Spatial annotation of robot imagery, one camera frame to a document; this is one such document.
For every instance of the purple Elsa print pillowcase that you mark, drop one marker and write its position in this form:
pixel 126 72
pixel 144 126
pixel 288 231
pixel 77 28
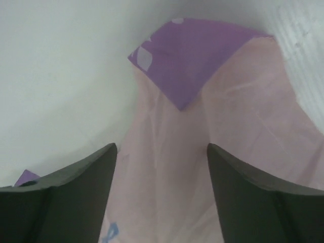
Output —
pixel 202 82

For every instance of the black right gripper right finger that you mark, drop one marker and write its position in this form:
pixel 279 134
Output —
pixel 255 206

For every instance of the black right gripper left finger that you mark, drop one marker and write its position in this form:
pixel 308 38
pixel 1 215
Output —
pixel 67 205

